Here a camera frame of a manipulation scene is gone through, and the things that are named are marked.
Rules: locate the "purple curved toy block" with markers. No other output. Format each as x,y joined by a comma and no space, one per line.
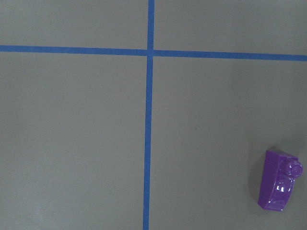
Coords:
278,179

